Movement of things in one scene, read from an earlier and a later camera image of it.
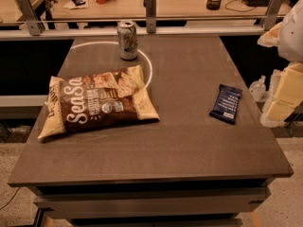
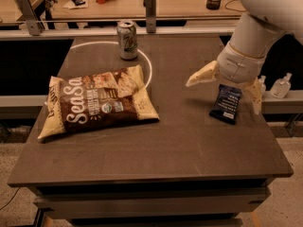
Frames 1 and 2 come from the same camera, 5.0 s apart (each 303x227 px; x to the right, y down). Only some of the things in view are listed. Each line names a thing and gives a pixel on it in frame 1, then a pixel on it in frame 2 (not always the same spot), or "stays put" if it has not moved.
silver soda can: (128, 40) stays put
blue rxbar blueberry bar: (226, 102) stays put
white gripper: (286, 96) -> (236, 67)
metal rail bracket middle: (150, 3) stays put
